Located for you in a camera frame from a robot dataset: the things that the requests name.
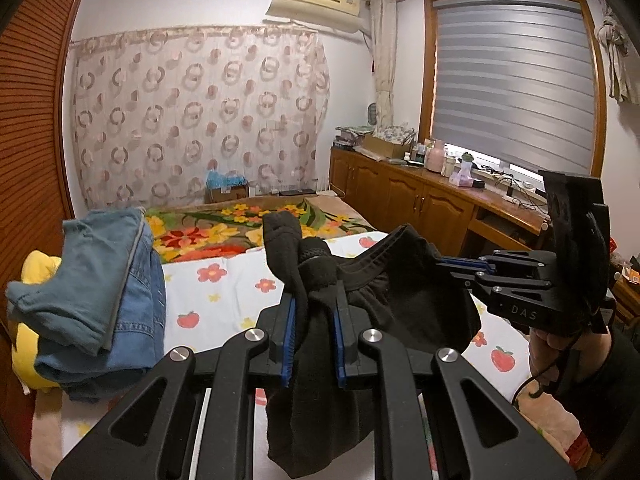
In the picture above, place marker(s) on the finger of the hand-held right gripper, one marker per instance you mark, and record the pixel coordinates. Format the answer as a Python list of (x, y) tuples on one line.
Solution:
[(510, 281), (515, 259)]

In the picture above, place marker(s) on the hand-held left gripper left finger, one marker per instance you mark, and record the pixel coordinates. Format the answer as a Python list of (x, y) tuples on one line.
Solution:
[(287, 340)]

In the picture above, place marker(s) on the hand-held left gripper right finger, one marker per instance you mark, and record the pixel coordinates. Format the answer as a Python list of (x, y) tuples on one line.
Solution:
[(340, 345)]

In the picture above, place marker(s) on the black pants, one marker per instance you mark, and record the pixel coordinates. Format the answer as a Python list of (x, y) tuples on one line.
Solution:
[(315, 410)]

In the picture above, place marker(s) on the person's right hand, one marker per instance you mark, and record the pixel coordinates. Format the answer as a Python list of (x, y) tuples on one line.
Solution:
[(550, 347)]

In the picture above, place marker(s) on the wooden side table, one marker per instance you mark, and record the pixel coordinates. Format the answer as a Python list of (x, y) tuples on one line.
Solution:
[(627, 300)]

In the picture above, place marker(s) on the strawberry print bedsheet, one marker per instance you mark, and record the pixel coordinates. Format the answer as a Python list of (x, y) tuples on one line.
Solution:
[(225, 300)]

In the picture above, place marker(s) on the pink jar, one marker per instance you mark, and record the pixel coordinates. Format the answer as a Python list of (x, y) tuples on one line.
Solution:
[(435, 160)]

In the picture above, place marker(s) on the wooden cabinet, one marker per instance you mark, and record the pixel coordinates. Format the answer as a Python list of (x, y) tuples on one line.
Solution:
[(400, 200)]

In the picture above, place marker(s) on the floral blanket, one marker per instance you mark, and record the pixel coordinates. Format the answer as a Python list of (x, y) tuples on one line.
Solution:
[(210, 232)]

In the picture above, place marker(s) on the blue denim jeans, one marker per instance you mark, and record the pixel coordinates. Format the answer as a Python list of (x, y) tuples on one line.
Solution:
[(135, 340)]

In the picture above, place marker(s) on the small cardboard box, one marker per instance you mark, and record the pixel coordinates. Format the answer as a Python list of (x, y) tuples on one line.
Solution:
[(227, 195)]

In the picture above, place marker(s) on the floral printed cloth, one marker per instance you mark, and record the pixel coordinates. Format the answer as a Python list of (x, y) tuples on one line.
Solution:
[(395, 133)]

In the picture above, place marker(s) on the grey window blind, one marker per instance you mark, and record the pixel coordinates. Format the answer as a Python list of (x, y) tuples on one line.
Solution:
[(515, 85)]

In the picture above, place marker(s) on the open cardboard box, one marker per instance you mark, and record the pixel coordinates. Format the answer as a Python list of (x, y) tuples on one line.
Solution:
[(382, 146)]

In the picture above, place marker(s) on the stack of magazines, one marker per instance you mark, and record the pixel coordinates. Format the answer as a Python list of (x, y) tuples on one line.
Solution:
[(350, 136)]

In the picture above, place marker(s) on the knotted beige curtain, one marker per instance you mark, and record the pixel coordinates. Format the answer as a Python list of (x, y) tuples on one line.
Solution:
[(615, 55)]

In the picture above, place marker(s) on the grey-blue folded jeans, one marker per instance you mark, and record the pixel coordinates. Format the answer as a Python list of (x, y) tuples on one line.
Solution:
[(85, 280)]

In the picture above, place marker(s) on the beige window curtain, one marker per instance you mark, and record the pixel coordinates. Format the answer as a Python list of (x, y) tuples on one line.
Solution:
[(384, 60)]

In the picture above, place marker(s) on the circle patterned curtain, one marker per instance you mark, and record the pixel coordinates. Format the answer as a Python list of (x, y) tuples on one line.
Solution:
[(175, 110)]

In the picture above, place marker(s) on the yellow cloth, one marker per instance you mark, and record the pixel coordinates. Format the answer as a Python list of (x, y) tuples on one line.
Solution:
[(40, 265)]

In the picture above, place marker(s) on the wooden wardrobe door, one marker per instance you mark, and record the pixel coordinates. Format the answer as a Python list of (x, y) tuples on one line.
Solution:
[(35, 135)]

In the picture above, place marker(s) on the wooden window frame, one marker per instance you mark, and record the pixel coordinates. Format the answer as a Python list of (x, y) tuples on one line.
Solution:
[(429, 85)]

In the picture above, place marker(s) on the wall air conditioner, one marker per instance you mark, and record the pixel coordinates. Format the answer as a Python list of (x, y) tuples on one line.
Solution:
[(315, 2)]

